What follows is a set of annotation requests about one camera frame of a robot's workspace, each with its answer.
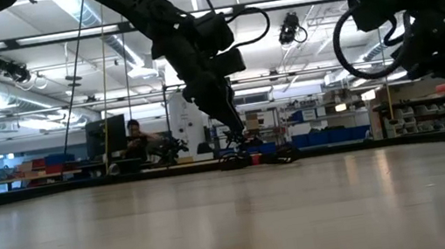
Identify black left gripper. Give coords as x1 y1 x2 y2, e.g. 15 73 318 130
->
174 46 249 148

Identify black cable with red strap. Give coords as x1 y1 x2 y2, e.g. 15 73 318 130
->
216 142 302 174

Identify shelving unit with bins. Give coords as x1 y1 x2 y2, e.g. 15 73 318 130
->
370 81 445 142

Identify seated person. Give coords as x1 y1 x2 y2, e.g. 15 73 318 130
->
119 114 165 163

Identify row of blue bins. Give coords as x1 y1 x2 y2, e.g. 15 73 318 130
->
289 123 372 151

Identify black computer monitor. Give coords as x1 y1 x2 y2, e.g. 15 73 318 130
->
82 114 130 161

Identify red and blue boxes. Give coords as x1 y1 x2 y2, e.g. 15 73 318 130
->
15 150 80 181

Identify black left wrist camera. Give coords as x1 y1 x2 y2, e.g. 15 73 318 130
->
207 46 248 80

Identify black overhead camera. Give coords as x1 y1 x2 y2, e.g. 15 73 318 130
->
0 49 34 87
275 10 305 47

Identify yellow hanging cable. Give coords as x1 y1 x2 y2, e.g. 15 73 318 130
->
80 0 128 175

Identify thin black hanging cable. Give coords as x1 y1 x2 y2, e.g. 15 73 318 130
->
40 0 108 156

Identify black frame crossbeam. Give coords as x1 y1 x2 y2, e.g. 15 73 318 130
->
0 0 346 52

